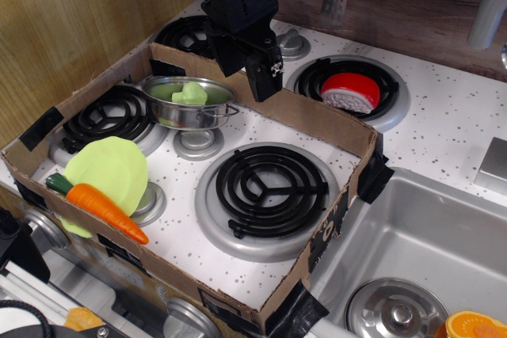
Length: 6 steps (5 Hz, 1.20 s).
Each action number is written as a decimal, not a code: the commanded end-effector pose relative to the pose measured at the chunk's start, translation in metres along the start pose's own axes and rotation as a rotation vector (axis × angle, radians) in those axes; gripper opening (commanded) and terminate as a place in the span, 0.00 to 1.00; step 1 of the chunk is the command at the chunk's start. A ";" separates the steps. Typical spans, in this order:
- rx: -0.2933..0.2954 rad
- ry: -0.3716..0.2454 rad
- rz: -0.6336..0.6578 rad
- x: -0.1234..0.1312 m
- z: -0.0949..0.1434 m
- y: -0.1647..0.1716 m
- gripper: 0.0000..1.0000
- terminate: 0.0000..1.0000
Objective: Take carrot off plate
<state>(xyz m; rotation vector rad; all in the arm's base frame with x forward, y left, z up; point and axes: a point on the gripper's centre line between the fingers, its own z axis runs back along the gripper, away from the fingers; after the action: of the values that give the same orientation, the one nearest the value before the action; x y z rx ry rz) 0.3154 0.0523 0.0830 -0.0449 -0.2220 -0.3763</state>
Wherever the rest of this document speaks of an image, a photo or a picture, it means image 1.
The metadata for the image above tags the orange toy carrot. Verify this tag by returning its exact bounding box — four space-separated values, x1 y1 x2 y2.
45 173 149 245

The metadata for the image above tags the grey faucet handle block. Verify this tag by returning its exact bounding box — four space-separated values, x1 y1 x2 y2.
474 137 507 196

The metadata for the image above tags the silver oven knob centre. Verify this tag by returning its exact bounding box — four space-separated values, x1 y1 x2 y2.
163 297 222 338

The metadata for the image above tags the light green plate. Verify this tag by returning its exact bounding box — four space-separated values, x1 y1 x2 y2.
63 137 147 218

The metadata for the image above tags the black burner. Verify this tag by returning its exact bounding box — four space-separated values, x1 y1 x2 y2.
151 15 215 59
195 142 341 263
284 55 410 133
49 84 169 167

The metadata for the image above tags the silver stove knob back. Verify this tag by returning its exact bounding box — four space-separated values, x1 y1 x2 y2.
276 28 311 62

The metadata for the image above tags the back left black burner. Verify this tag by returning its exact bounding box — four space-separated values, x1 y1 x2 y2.
151 15 215 59

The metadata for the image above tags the silver oven knob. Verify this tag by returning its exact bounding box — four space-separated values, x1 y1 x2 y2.
25 209 71 254
163 297 222 338

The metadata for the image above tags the silver oven knob left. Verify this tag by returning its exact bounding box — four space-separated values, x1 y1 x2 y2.
25 209 71 254

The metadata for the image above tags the front left black burner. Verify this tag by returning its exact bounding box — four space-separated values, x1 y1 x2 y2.
49 84 169 167

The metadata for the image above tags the silver pot lid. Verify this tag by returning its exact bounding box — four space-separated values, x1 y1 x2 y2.
344 278 448 337

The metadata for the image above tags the hanging metal grater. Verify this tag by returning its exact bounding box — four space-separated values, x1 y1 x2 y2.
319 0 348 27

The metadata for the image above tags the small silver pot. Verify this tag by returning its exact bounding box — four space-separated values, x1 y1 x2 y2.
141 77 239 131

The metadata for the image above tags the green toy vegetable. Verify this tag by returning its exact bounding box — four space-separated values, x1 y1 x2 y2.
171 82 208 105

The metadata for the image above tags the silver sink basin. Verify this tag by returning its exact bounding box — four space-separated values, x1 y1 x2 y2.
310 169 506 337

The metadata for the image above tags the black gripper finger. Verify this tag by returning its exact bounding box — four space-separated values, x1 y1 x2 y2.
208 31 245 77
245 45 284 102

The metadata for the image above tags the front right black burner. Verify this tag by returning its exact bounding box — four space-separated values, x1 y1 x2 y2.
195 142 341 263

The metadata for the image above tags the black cable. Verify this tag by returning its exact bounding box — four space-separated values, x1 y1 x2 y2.
0 298 53 338

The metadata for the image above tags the red toy cheese wedge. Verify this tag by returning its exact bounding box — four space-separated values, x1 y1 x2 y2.
320 73 381 114

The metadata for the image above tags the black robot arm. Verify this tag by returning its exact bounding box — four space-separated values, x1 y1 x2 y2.
201 0 284 102

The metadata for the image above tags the orange slice toy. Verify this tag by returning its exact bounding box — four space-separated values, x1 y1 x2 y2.
435 310 506 338

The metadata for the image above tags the silver faucet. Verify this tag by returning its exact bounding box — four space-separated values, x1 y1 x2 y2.
467 0 506 50

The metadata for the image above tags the silver stove knob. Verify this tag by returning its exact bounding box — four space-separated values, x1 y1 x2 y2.
131 181 166 227
173 129 224 161
276 28 311 62

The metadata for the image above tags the silver stove knob middle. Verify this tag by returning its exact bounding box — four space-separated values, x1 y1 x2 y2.
173 129 224 161

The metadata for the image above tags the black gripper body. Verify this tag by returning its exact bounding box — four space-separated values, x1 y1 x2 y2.
200 0 280 56

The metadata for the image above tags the back right black burner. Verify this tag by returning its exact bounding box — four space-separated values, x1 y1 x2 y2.
284 55 410 133

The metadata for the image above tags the black device at left edge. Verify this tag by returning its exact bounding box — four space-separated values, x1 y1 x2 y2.
1 207 51 283

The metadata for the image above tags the silver stove knob front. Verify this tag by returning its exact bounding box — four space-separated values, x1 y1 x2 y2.
131 181 166 227

